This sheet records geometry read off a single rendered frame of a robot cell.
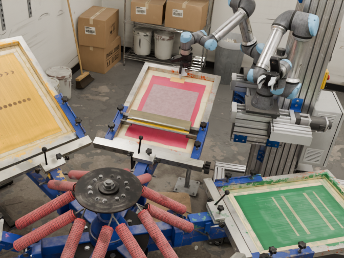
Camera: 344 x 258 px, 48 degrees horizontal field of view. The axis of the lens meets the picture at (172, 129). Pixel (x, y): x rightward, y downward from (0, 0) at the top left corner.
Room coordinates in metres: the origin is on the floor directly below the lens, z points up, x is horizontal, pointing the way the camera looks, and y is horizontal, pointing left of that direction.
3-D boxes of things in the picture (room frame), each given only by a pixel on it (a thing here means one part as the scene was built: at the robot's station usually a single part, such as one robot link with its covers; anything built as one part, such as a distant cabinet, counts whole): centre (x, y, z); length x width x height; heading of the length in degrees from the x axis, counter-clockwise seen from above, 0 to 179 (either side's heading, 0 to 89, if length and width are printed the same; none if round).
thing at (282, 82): (2.03, -0.56, 1.56); 0.11 x 0.08 x 0.11; 61
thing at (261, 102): (2.32, -0.59, 1.31); 0.15 x 0.15 x 0.10
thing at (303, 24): (2.25, -0.71, 1.63); 0.15 x 0.12 x 0.55; 61
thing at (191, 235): (1.48, -0.33, 0.90); 1.24 x 0.06 x 0.06; 108
